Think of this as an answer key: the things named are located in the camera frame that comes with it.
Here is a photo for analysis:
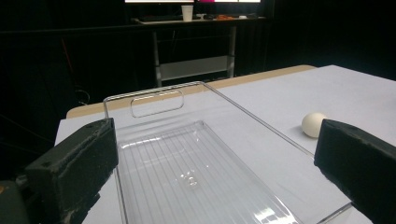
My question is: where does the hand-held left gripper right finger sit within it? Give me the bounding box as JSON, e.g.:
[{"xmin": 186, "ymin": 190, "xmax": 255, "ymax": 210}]
[{"xmin": 313, "ymin": 118, "xmax": 396, "ymax": 224}]

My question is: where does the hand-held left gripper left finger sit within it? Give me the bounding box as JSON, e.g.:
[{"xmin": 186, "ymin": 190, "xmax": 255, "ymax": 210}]
[{"xmin": 24, "ymin": 118, "xmax": 120, "ymax": 224}]

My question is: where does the white egg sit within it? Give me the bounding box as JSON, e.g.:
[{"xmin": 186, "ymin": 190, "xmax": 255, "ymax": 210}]
[{"xmin": 301, "ymin": 112, "xmax": 328, "ymax": 139}]

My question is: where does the clear plastic container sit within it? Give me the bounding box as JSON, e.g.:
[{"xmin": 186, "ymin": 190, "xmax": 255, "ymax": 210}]
[{"xmin": 103, "ymin": 80, "xmax": 355, "ymax": 224}]

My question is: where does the white paper cup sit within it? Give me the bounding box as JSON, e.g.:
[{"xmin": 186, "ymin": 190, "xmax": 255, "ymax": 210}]
[{"xmin": 181, "ymin": 5, "xmax": 194, "ymax": 22}]

